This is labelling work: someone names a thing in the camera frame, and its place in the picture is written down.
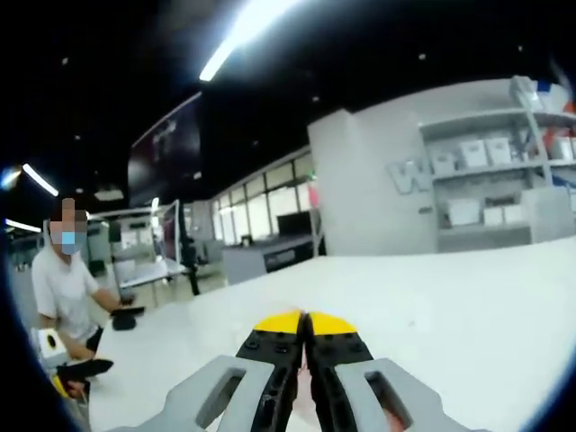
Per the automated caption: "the group of white storage boxes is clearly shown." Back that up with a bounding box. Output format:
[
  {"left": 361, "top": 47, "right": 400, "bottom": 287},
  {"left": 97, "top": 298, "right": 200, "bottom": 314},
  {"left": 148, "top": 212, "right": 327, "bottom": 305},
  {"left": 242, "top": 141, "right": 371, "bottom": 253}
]
[{"left": 431, "top": 134, "right": 576, "bottom": 226}]

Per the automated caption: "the hanging dark display screen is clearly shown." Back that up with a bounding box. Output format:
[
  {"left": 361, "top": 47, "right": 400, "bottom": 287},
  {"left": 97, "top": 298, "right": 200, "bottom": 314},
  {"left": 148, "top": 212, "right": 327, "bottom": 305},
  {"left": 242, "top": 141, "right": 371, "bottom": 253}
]
[{"left": 127, "top": 91, "right": 203, "bottom": 204}]

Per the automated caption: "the grey lettered partition block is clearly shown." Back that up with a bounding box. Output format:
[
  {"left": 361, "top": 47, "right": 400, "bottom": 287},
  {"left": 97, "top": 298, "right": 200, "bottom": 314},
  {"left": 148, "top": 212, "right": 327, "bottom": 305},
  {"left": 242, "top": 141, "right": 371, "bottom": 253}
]
[{"left": 307, "top": 107, "right": 440, "bottom": 258}]

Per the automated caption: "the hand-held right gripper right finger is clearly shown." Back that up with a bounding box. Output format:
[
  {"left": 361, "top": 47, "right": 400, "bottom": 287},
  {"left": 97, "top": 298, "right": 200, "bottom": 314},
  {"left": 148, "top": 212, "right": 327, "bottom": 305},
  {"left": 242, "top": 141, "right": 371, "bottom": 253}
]
[{"left": 304, "top": 310, "right": 487, "bottom": 432}]

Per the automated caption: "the person's body in white shirt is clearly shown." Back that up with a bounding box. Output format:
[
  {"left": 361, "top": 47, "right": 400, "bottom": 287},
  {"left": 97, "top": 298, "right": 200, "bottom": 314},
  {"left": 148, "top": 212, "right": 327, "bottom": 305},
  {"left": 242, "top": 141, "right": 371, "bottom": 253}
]
[{"left": 31, "top": 245, "right": 107, "bottom": 353}]

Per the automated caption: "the black stand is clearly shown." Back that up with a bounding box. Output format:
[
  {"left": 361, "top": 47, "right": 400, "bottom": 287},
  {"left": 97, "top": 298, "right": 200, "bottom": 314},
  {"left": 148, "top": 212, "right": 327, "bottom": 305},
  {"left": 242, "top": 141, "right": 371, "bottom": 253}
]
[{"left": 179, "top": 224, "right": 203, "bottom": 297}]

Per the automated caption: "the black flat object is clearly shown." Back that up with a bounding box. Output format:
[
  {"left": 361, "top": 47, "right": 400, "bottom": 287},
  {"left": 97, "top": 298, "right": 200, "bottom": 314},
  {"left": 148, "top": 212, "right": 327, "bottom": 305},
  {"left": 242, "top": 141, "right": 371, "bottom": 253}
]
[{"left": 110, "top": 305, "right": 146, "bottom": 332}]

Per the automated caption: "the background work table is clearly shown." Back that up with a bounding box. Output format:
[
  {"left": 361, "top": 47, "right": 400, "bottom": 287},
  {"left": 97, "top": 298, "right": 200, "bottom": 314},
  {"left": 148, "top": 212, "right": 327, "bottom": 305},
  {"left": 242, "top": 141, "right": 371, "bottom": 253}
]
[{"left": 112, "top": 258, "right": 190, "bottom": 310}]

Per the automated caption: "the glass window wall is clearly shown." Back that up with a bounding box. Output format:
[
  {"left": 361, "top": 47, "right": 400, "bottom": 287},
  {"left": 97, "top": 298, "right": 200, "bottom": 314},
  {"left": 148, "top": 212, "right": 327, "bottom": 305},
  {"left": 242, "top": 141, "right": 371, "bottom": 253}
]
[{"left": 211, "top": 150, "right": 316, "bottom": 247}]

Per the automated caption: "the grey counter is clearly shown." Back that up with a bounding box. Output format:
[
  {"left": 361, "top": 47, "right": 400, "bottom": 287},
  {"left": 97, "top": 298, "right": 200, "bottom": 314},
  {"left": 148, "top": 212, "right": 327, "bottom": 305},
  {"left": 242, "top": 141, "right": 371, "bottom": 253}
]
[{"left": 222, "top": 233, "right": 326, "bottom": 287}]

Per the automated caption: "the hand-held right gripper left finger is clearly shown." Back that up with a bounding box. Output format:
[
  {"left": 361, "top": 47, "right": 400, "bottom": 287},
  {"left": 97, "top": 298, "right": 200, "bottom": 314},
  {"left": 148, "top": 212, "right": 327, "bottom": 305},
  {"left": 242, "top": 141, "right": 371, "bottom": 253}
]
[{"left": 134, "top": 309, "right": 305, "bottom": 432}]

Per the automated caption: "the black monitor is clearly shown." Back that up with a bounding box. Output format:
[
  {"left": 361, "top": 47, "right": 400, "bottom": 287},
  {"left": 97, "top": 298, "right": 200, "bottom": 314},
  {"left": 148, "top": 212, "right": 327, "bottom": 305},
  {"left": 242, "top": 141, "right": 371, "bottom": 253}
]
[{"left": 276, "top": 213, "right": 312, "bottom": 239}]

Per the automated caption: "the grey metal shelf unit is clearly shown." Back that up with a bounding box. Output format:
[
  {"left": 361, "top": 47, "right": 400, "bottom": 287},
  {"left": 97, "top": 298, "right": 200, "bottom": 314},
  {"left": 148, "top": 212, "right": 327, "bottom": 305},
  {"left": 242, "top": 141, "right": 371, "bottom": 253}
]
[{"left": 418, "top": 76, "right": 576, "bottom": 253}]

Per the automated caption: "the red and blue banner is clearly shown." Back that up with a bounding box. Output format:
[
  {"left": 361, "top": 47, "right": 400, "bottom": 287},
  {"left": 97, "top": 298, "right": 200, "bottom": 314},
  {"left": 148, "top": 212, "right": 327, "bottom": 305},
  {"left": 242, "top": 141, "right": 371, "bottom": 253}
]
[{"left": 537, "top": 80, "right": 576, "bottom": 145}]

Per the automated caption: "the ceiling light strip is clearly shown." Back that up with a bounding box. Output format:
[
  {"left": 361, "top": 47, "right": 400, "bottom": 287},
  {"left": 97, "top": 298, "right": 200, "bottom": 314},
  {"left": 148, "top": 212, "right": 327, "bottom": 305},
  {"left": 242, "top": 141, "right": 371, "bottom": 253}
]
[
  {"left": 21, "top": 162, "right": 60, "bottom": 198},
  {"left": 3, "top": 218, "right": 42, "bottom": 234},
  {"left": 197, "top": 0, "right": 301, "bottom": 83}
]

